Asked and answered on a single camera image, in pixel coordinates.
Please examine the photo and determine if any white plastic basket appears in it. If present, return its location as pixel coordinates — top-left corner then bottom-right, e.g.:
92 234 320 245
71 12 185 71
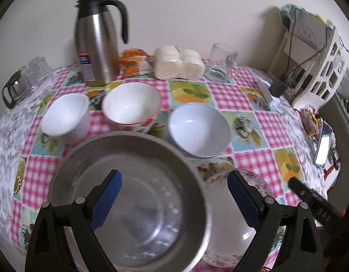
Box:
269 4 348 109

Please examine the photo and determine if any clear glass cup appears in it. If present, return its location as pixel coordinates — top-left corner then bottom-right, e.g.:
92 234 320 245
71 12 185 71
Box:
35 56 52 80
26 61 41 88

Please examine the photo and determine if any thin black cable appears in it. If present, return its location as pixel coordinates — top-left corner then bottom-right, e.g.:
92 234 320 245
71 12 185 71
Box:
286 8 349 83

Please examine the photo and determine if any teal patterned cloth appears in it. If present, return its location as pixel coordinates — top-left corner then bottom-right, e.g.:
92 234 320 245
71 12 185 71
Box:
281 3 305 29

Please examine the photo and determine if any small white box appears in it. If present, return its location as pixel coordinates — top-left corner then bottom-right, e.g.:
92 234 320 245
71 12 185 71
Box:
256 79 274 104

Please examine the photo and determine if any plain white bowl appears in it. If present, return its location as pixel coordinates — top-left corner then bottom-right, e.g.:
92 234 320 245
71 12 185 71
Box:
41 93 90 145

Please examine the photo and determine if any red floral white bowl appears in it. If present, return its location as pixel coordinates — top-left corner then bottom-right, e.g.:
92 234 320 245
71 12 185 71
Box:
101 82 161 132

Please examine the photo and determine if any grey paper box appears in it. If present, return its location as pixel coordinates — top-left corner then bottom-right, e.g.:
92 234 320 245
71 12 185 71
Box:
290 11 334 54

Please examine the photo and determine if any glass teapot with cups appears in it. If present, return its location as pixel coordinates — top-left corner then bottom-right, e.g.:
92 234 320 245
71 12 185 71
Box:
2 66 32 109

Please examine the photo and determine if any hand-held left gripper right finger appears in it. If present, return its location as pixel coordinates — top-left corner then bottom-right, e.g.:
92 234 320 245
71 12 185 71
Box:
228 169 325 272

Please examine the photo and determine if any large metal basin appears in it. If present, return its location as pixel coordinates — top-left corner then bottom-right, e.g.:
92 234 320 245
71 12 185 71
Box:
48 132 213 272

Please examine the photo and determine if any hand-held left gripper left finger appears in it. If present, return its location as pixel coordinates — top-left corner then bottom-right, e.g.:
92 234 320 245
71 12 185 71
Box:
25 169 123 272

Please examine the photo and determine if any pink checked fruit tablecloth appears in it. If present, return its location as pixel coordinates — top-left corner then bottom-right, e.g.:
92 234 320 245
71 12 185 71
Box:
0 62 342 250
11 58 305 272

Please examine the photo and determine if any grey padded chair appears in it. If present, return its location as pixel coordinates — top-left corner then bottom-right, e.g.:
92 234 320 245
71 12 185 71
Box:
322 92 349 193

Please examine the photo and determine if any smartphone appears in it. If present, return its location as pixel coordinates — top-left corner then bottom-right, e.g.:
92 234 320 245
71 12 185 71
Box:
315 121 334 167

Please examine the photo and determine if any wrapped candy roll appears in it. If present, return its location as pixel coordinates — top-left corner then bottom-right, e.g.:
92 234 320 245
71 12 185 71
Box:
300 106 322 136

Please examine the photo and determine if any clear glass mug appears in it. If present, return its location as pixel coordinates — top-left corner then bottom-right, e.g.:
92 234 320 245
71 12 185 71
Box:
210 43 239 70

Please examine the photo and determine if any stainless steel thermos jug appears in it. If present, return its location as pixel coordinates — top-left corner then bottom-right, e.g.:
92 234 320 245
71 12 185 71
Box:
74 0 129 87

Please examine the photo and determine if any pale blue bowl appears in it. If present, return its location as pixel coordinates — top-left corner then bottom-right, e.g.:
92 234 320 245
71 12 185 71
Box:
167 103 231 159

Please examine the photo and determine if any clear glass ashtray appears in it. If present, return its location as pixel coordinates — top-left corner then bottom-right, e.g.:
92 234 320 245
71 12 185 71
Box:
204 66 229 83

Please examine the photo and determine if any orange snack packet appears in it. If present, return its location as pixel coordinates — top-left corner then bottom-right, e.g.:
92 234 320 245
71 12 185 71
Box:
119 48 152 76

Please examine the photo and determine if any bag of steamed buns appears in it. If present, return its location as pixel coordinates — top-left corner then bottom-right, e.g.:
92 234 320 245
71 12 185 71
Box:
154 45 206 80

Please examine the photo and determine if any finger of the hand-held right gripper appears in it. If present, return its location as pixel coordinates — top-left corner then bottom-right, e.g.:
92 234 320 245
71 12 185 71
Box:
288 176 348 233

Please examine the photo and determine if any floral rimmed white plate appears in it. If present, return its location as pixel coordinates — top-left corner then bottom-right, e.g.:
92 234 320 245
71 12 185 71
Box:
203 168 288 268

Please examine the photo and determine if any dark power adapter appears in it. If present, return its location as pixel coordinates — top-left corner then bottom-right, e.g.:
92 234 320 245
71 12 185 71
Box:
269 79 285 97

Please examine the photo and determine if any red white packet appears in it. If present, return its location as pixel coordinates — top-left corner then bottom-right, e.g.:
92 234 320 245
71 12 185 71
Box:
325 147 342 177

